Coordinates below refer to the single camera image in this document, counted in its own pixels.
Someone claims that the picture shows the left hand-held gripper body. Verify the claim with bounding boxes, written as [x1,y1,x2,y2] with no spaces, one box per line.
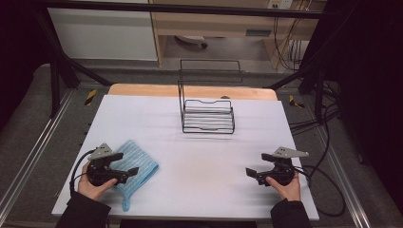
[86,142,121,187]

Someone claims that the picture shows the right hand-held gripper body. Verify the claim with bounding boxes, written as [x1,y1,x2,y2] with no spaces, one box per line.
[268,145,310,187]

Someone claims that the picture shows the light blue striped cloth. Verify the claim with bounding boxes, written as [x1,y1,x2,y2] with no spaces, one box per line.
[108,139,161,213]

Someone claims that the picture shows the black wire rack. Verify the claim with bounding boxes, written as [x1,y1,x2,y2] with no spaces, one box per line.
[177,59,244,135]

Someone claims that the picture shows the person's left hand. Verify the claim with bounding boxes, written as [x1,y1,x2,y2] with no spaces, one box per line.
[77,161,119,201]

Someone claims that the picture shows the person's right hand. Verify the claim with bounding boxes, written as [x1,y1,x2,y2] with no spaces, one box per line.
[264,172,302,202]

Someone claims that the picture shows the wooden table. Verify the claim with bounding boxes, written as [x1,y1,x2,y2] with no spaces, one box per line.
[107,83,279,102]

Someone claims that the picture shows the white cabinet panel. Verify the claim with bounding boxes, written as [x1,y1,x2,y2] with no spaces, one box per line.
[47,7,159,62]

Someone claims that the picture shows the dark curtain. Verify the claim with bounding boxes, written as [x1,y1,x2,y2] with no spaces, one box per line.
[312,0,403,207]
[0,0,51,131]

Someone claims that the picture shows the white object with black wheel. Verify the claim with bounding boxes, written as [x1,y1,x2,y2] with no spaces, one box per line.
[173,34,209,49]

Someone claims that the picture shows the white power strip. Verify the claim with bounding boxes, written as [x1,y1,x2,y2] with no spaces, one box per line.
[267,0,295,10]

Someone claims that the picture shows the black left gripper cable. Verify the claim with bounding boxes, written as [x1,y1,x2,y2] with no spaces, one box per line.
[68,148,96,195]

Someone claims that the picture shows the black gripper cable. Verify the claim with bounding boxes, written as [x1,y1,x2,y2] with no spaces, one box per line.
[68,148,96,195]
[294,164,347,219]

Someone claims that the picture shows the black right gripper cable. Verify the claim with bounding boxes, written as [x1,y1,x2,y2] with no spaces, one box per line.
[294,164,347,219]

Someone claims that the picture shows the black floor cables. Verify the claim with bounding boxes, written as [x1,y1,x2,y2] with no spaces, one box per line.
[288,80,341,136]

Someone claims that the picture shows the aluminium rail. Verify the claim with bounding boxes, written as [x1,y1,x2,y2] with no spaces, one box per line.
[0,89,78,217]
[316,124,373,228]

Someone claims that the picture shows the black frame strut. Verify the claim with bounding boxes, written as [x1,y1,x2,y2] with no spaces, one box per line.
[267,58,327,125]
[31,8,114,119]

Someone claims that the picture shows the bundle of hanging cables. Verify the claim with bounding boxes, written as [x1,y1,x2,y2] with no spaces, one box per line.
[273,9,311,71]

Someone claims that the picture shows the black horizontal frame bar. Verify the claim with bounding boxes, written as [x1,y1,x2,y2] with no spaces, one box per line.
[31,0,337,20]

